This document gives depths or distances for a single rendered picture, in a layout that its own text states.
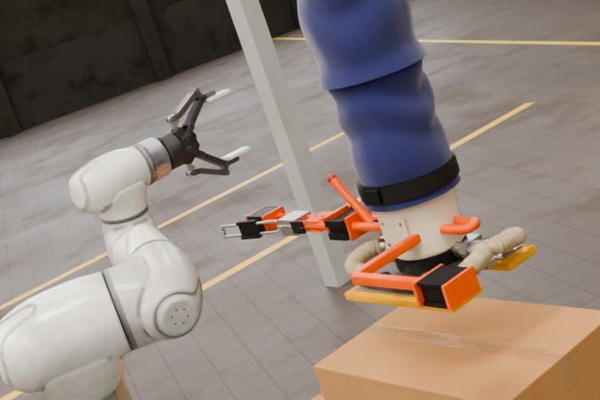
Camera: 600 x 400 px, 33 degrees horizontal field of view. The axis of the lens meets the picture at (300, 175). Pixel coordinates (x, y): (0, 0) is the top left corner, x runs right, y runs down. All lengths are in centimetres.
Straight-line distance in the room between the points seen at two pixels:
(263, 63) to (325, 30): 333
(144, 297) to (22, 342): 18
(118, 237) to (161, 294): 59
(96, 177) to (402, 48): 67
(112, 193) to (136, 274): 53
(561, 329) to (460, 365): 23
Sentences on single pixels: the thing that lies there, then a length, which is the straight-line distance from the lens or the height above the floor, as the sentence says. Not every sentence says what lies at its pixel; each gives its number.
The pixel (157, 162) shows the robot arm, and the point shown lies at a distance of 210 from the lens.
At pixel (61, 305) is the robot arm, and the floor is 153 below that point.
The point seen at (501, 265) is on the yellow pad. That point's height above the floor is 112.
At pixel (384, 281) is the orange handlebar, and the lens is 199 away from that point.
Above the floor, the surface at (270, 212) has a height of 126.
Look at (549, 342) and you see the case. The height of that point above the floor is 94.
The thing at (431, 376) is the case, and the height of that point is 94.
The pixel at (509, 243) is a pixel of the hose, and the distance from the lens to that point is 217.
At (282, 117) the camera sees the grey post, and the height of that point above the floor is 102.
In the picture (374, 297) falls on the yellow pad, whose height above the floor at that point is 112.
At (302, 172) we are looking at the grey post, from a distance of 551.
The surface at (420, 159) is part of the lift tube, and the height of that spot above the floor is 141.
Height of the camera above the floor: 193
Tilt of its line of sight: 13 degrees down
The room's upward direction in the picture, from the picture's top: 19 degrees counter-clockwise
